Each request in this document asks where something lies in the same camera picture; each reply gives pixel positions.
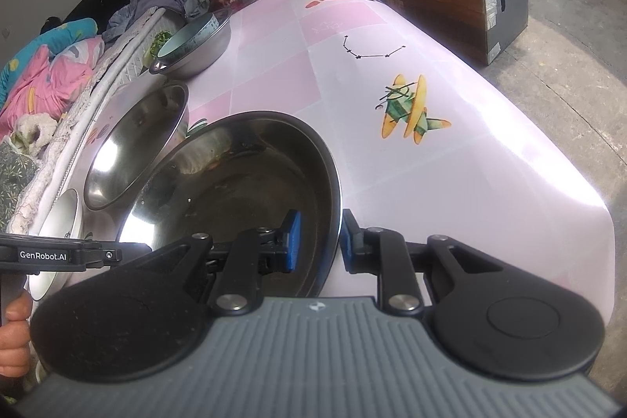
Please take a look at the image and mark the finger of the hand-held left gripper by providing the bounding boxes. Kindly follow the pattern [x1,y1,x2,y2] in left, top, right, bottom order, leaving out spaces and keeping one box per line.
[120,242,152,263]

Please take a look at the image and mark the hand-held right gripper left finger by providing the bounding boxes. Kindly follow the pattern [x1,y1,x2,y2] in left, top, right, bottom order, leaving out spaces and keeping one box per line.
[147,210,301,315]

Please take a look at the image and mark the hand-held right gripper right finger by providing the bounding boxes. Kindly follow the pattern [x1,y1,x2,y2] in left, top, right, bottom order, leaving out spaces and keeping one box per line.
[341,208,510,316]

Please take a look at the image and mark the white calligraphy print plate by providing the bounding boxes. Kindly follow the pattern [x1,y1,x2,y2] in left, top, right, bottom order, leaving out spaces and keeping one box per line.
[27,188,80,301]

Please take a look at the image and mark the large steel basin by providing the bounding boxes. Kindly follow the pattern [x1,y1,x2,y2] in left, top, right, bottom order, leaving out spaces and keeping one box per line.
[118,111,342,297]
[83,80,190,210]

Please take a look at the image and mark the small steel bowl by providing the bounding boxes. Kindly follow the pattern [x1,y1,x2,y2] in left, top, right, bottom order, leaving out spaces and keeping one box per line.
[148,10,232,79]

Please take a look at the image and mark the teal ceramic bowl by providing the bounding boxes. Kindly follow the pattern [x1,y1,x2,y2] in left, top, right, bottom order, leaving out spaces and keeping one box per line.
[157,13,219,59]

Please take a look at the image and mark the person's left hand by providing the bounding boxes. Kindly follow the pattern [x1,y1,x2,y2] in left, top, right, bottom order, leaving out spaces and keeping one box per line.
[0,288,33,377]

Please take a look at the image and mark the dark leaf print pillow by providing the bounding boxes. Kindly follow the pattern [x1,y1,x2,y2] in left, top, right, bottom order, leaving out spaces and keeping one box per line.
[0,143,39,223]

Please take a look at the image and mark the white fluffy cloth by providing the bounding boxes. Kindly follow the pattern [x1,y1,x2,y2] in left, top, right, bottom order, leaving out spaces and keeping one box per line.
[10,112,60,154]

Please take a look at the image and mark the pink printed tablecloth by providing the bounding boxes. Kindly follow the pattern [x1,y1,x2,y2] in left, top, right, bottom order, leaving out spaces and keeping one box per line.
[29,0,615,326]

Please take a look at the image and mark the pink quilt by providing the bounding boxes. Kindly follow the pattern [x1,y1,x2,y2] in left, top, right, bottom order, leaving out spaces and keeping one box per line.
[0,37,106,130]

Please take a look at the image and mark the white patterned mattress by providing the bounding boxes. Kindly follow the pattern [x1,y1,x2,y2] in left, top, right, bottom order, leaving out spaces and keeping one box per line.
[10,7,189,235]

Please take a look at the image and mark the green leafy cabbage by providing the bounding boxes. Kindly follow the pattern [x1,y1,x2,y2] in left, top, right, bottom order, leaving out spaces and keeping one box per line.
[148,30,173,59]

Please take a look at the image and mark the blue quilt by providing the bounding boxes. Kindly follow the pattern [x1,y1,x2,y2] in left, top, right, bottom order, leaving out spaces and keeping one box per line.
[0,17,99,90]

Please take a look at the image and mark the grey crumpled clothes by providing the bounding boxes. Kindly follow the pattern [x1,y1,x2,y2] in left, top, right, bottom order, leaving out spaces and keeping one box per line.
[103,0,209,43]

